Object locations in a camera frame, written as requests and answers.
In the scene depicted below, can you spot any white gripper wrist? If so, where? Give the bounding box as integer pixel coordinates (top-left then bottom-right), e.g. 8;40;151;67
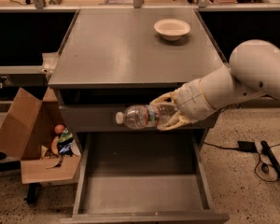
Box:
149;77;217;132

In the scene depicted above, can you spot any clear plastic water bottle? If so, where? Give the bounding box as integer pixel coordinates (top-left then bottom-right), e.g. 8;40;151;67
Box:
115;103;177;130

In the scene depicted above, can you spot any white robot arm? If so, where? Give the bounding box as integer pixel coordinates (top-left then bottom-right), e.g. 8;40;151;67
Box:
153;39;280;131

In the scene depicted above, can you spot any grey drawer cabinet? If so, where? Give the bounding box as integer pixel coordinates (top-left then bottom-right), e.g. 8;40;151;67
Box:
49;7;223;148

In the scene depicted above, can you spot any open grey lower drawer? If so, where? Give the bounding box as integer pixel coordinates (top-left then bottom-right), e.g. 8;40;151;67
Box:
60;131;230;224

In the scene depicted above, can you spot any grey upper drawer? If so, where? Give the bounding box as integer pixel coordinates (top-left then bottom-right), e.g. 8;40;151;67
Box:
58;102;224;133

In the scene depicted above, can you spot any black power adapter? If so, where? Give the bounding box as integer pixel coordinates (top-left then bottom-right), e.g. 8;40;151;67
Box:
238;141;258;153

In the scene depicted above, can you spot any white paper bowl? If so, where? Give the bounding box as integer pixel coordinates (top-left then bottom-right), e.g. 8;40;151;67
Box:
154;19;190;41

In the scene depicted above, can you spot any black rod on floor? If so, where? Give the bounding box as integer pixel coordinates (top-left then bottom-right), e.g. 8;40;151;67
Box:
260;141;280;179

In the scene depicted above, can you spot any green snack bag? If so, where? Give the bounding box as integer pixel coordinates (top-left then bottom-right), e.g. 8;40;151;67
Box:
57;128;74;156

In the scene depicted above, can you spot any orange ball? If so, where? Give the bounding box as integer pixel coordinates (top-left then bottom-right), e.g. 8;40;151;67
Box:
54;124;65;134

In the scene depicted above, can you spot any brown cardboard box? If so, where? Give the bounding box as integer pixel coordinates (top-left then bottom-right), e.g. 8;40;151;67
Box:
0;88;81;186

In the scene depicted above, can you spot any black cable on floor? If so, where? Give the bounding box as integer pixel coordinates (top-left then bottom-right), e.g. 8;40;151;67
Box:
203;139;280;183

